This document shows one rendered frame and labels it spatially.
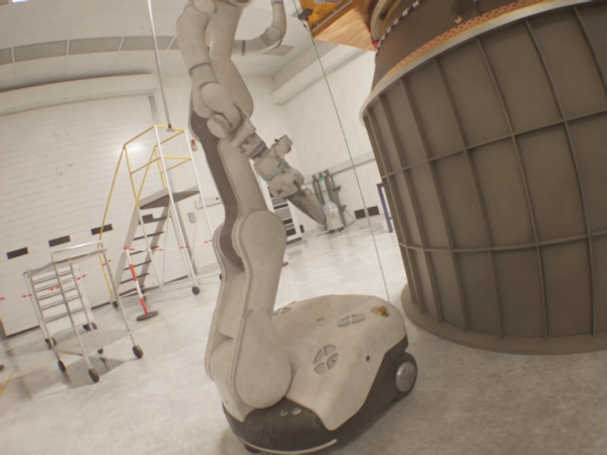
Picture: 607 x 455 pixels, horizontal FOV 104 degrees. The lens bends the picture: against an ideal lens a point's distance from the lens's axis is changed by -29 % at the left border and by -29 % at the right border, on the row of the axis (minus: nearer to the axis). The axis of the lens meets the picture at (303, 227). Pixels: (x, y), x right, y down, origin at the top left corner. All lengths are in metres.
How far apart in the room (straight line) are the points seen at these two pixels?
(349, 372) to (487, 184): 0.80
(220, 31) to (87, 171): 6.93
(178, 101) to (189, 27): 8.33
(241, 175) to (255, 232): 0.19
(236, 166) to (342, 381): 0.68
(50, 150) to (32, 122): 0.84
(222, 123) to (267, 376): 0.67
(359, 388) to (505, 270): 0.70
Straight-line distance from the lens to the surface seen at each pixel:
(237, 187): 0.99
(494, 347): 1.40
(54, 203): 7.78
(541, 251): 1.27
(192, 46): 0.88
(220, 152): 1.00
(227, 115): 0.81
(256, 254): 0.93
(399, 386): 1.16
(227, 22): 1.26
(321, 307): 1.36
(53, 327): 4.51
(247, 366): 0.93
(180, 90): 9.39
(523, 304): 1.36
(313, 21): 2.23
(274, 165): 0.83
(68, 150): 8.10
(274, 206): 8.45
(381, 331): 1.02
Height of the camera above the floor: 0.72
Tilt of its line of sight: 3 degrees down
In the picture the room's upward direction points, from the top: 16 degrees counter-clockwise
